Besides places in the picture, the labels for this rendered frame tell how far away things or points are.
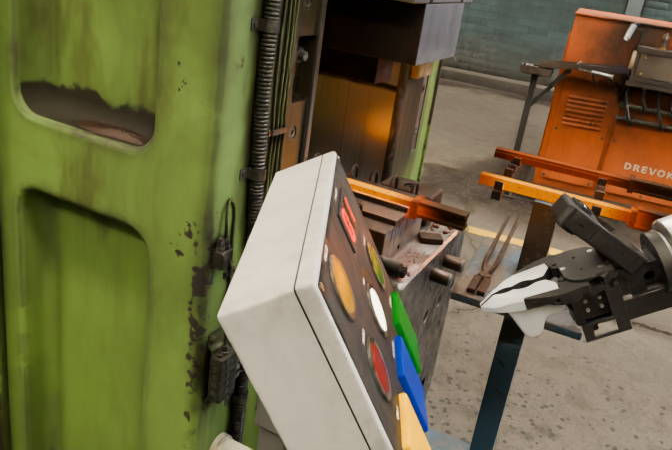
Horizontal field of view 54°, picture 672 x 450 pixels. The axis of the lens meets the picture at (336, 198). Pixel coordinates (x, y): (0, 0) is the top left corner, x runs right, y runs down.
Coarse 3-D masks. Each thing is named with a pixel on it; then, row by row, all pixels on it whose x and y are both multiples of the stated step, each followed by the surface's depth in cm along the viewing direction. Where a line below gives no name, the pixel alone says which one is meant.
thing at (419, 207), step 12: (348, 180) 128; (372, 192) 125; (384, 192) 125; (396, 192) 126; (408, 204) 122; (420, 204) 121; (432, 204) 121; (408, 216) 122; (420, 216) 122; (432, 216) 121; (444, 216) 120; (456, 216) 118; (468, 216) 120; (456, 228) 119
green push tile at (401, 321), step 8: (392, 296) 81; (392, 304) 79; (400, 304) 80; (400, 312) 78; (400, 320) 75; (408, 320) 82; (400, 328) 75; (408, 328) 79; (408, 336) 77; (408, 344) 76; (416, 344) 81; (408, 352) 76; (416, 352) 79; (416, 360) 77; (416, 368) 77
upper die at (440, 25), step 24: (336, 0) 106; (360, 0) 104; (384, 0) 103; (336, 24) 107; (360, 24) 106; (384, 24) 104; (408, 24) 102; (432, 24) 105; (456, 24) 116; (336, 48) 109; (360, 48) 107; (384, 48) 105; (408, 48) 103; (432, 48) 108
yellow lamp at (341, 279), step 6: (336, 264) 55; (336, 270) 54; (342, 270) 56; (336, 276) 54; (342, 276) 55; (342, 282) 54; (342, 288) 54; (348, 288) 56; (342, 294) 53; (348, 294) 55; (348, 300) 54; (348, 306) 54
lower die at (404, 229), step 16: (352, 176) 136; (400, 192) 131; (368, 208) 121; (384, 208) 122; (400, 208) 122; (368, 224) 116; (384, 224) 117; (400, 224) 120; (416, 224) 129; (384, 240) 114; (400, 240) 123; (384, 256) 117
